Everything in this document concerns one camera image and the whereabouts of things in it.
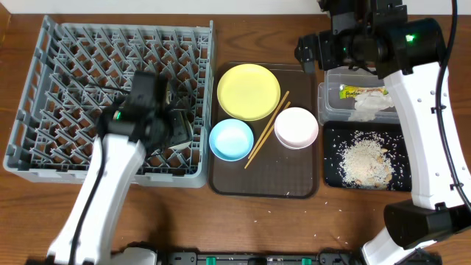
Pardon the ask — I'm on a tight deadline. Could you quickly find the yellow green snack wrapper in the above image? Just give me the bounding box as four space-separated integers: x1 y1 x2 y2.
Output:
339 84 389 99

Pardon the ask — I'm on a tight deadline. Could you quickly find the white napkin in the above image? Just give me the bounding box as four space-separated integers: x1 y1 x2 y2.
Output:
348 91 394 122

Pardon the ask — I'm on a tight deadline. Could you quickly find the light blue bowl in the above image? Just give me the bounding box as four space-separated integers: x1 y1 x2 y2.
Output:
209 119 254 162

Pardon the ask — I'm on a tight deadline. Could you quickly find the yellow round plate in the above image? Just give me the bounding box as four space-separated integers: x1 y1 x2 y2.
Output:
217 63 281 121

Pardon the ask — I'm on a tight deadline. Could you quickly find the white paper cup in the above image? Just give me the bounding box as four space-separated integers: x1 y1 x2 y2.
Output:
164 86 192 150

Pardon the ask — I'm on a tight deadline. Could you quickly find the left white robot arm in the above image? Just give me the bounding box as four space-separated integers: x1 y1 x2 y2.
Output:
45 92 191 264

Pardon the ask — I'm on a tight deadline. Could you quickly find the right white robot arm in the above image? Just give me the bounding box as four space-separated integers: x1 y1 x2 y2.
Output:
294 0 470 264

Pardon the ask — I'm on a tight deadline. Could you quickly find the clear plastic waste bin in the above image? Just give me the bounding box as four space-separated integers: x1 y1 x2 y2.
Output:
318 67 399 124

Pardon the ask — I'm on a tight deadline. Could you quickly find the grey plastic dish rack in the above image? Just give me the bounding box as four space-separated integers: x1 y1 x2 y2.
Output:
3 17 216 188

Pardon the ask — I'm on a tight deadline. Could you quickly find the upper wooden chopstick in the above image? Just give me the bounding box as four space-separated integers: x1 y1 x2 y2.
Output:
248 91 290 159

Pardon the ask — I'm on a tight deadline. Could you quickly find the wooden chopstick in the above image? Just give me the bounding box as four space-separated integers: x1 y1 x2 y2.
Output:
248 91 290 159
244 122 275 169

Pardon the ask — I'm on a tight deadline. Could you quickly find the black plastic tray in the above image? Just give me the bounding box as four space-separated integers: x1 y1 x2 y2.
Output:
322 120 415 192

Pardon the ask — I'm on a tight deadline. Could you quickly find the lower wooden chopstick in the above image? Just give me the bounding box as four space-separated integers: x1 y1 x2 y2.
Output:
244 122 275 169

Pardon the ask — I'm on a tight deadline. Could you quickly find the spilled rice pile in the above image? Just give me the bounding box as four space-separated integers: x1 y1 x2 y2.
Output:
333 129 409 191

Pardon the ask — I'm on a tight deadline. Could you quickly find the brown serving tray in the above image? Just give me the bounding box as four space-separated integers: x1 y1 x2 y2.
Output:
208 63 319 199

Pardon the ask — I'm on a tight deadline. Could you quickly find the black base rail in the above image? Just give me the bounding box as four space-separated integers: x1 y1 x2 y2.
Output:
121 251 443 265

